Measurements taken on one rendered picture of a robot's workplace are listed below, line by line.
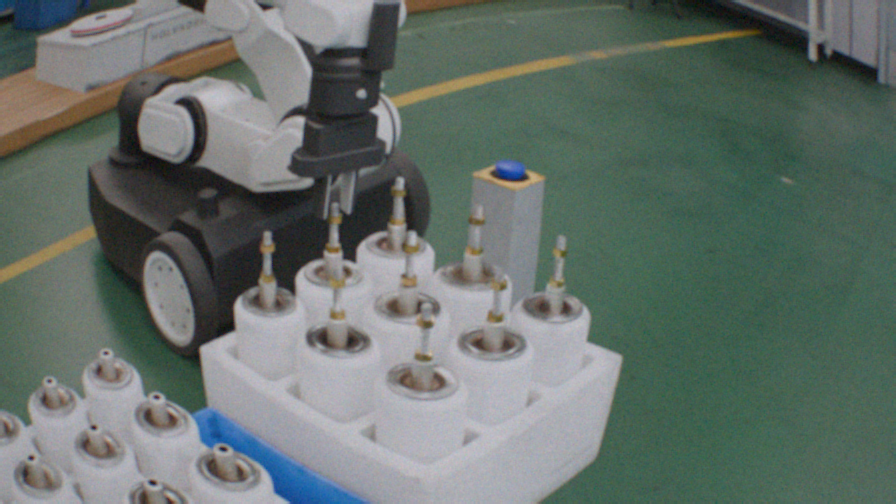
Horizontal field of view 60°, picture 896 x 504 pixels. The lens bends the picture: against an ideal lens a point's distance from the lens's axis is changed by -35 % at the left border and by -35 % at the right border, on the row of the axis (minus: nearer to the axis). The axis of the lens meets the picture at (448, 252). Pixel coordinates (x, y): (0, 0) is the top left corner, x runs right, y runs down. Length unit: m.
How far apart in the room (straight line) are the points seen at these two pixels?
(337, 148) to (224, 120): 0.53
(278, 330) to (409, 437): 0.22
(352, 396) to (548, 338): 0.24
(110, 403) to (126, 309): 0.74
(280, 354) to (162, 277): 0.43
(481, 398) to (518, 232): 0.36
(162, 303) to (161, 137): 0.35
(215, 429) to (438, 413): 0.34
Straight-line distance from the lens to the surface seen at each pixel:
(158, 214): 1.80
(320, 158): 1.28
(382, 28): 1.23
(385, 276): 1.43
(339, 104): 1.26
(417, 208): 1.93
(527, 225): 1.55
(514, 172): 1.52
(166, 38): 3.38
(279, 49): 1.65
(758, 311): 2.01
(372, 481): 1.19
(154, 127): 1.91
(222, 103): 1.84
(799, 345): 1.92
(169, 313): 1.68
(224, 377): 1.33
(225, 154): 1.79
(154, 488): 0.91
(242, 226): 1.66
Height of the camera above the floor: 0.85
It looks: 24 degrees down
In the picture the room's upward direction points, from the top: 4 degrees clockwise
